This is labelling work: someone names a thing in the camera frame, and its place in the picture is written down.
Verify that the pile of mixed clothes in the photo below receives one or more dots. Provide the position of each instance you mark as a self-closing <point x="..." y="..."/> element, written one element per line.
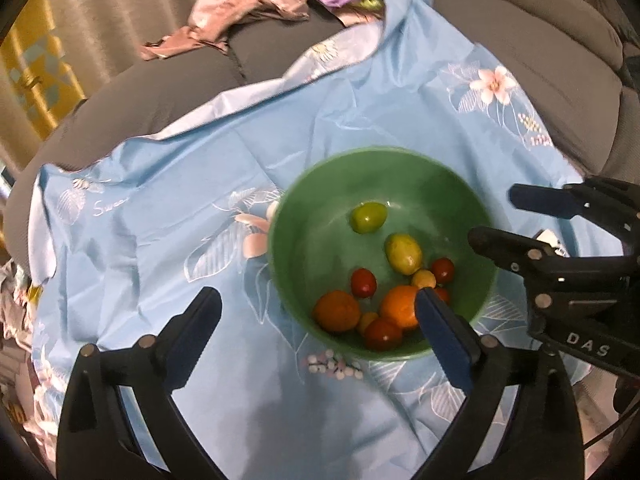
<point x="15" y="320"/>

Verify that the small red tomato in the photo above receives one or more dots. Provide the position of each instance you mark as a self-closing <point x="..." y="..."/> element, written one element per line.
<point x="363" y="282"/>
<point x="443" y="295"/>
<point x="443" y="270"/>

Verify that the green plastic bowl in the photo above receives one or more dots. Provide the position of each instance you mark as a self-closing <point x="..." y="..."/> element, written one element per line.
<point x="320" y="220"/>

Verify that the round green fruit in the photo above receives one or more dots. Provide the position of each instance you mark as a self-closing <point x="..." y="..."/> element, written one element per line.
<point x="368" y="216"/>

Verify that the light blue floral cloth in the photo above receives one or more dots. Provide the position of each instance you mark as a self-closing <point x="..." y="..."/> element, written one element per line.
<point x="175" y="170"/>

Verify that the small yellow fruit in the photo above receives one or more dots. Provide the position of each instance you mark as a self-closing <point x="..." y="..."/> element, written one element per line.
<point x="367" y="321"/>
<point x="423" y="278"/>

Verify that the large red tomato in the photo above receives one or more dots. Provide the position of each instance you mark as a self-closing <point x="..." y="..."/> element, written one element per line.
<point x="382" y="335"/>

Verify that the oval yellow-green fruit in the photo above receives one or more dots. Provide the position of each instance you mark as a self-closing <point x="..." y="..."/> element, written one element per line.
<point x="403" y="252"/>

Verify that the yellowish orange citrus fruit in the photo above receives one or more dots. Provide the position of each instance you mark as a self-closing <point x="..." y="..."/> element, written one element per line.
<point x="336" y="311"/>

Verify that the deep orange citrus fruit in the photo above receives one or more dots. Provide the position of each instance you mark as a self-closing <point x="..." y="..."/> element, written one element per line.
<point x="397" y="305"/>

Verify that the yellow patterned panel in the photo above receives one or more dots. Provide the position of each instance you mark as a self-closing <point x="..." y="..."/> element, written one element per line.
<point x="35" y="70"/>

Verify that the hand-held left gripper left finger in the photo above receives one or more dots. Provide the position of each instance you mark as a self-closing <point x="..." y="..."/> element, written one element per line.
<point x="197" y="332"/>

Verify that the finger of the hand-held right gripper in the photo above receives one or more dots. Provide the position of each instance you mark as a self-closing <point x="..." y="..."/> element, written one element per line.
<point x="505" y="250"/>
<point x="542" y="200"/>

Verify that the grey sofa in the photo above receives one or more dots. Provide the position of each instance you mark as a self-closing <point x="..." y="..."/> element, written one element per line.
<point x="525" y="35"/>

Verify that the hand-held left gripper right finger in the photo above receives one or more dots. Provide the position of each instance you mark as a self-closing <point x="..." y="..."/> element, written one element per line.
<point x="442" y="332"/>

